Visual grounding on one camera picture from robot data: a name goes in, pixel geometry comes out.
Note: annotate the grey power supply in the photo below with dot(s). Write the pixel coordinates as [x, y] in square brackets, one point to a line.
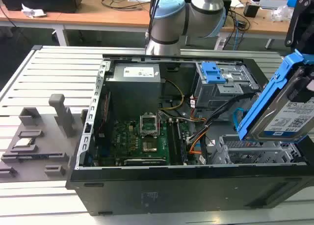
[133, 87]

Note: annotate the black RAM slot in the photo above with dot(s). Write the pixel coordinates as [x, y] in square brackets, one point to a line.
[182, 146]
[173, 141]

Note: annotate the CPU socket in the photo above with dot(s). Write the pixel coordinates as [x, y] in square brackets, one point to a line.
[149, 146]

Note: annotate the silver CPU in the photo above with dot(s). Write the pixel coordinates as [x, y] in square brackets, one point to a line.
[24, 142]

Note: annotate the wooden desk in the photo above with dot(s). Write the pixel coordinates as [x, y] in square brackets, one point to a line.
[98, 20]

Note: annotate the clear plastic bag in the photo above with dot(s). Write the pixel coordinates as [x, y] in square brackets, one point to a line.
[280, 13]

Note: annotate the small black box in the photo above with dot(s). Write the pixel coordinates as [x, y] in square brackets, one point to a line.
[250, 10]

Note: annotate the metal disk bay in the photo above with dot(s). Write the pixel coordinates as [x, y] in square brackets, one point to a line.
[257, 154]

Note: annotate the crumpled white paper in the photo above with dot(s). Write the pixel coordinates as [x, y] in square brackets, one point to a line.
[33, 11]

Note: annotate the blue box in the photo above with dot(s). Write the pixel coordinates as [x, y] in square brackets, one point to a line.
[293, 1]

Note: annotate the grey flat device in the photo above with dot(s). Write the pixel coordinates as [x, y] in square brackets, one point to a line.
[272, 4]

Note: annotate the grey parts rack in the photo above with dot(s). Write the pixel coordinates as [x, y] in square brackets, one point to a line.
[36, 166]

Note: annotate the black PC case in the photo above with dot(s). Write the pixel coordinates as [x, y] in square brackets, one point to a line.
[171, 195]

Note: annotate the hard disk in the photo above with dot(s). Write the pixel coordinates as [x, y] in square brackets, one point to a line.
[282, 117]

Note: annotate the white power strip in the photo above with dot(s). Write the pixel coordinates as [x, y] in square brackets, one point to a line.
[220, 44]

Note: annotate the blue cage latch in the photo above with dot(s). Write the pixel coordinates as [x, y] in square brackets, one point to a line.
[212, 73]

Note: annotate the metal drive cage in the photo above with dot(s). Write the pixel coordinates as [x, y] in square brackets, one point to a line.
[220, 95]

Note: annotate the green motherboard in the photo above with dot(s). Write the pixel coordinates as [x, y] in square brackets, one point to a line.
[122, 141]

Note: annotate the black expansion slot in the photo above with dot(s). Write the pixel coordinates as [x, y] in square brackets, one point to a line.
[144, 160]

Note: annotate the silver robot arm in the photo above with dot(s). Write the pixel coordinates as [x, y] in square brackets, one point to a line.
[206, 4]

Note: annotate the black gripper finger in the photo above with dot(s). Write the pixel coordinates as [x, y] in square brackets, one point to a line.
[295, 21]
[309, 76]

